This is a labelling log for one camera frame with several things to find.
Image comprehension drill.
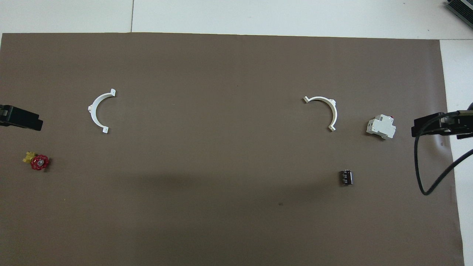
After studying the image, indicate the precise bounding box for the black cylindrical capacitor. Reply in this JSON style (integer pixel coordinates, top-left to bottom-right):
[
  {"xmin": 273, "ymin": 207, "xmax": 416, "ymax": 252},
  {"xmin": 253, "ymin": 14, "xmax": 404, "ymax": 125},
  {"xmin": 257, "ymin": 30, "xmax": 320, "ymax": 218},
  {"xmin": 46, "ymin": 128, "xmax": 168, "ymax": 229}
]
[{"xmin": 339, "ymin": 169, "xmax": 354, "ymax": 186}]

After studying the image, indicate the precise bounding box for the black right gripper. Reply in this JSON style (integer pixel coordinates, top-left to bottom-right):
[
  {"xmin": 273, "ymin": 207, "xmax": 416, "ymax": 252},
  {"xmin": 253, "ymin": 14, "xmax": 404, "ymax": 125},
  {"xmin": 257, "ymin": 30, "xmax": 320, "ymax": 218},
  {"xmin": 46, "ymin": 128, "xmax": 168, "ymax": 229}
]
[{"xmin": 411, "ymin": 110, "xmax": 473, "ymax": 140}]

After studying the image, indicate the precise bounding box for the grey ribbed device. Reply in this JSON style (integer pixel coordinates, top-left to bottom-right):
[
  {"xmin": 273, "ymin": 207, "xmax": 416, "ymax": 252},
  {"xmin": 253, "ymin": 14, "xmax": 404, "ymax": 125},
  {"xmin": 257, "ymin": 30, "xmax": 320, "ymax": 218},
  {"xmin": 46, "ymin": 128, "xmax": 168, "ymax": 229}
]
[{"xmin": 445, "ymin": 0, "xmax": 473, "ymax": 23}]

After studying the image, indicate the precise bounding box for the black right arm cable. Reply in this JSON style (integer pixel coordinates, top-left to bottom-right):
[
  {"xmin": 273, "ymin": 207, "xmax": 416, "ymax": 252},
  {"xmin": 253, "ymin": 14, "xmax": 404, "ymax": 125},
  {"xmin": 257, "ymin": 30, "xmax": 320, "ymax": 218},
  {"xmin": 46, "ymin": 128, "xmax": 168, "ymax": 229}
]
[{"xmin": 414, "ymin": 110, "xmax": 473, "ymax": 196}]

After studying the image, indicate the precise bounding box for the red handwheel yellow valve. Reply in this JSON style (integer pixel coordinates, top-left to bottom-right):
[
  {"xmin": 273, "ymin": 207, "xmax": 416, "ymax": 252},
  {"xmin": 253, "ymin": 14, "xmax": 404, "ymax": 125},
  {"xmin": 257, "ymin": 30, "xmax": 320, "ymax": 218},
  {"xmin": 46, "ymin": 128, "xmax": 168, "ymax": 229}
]
[{"xmin": 23, "ymin": 151, "xmax": 50, "ymax": 171}]

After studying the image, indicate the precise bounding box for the white circuit breaker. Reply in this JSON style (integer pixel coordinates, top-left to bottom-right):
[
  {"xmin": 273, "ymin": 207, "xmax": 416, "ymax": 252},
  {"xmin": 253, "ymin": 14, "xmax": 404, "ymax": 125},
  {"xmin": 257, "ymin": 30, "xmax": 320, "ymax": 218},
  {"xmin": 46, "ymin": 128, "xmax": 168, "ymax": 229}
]
[{"xmin": 366, "ymin": 115, "xmax": 397, "ymax": 140}]

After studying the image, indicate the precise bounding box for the white half-ring pipe clamp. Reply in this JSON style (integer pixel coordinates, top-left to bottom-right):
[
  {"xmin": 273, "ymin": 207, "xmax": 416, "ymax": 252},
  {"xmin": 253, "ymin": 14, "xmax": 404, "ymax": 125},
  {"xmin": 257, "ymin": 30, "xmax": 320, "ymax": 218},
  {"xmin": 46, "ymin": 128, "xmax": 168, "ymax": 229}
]
[
  {"xmin": 88, "ymin": 89, "xmax": 116, "ymax": 134},
  {"xmin": 303, "ymin": 96, "xmax": 338, "ymax": 132}
]

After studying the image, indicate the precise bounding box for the brown table mat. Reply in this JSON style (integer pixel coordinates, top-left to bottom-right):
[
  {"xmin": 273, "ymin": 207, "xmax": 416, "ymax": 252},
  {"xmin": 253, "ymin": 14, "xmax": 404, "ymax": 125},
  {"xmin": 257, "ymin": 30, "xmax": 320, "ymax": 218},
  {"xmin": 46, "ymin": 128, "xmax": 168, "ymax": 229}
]
[{"xmin": 0, "ymin": 33, "xmax": 465, "ymax": 266}]

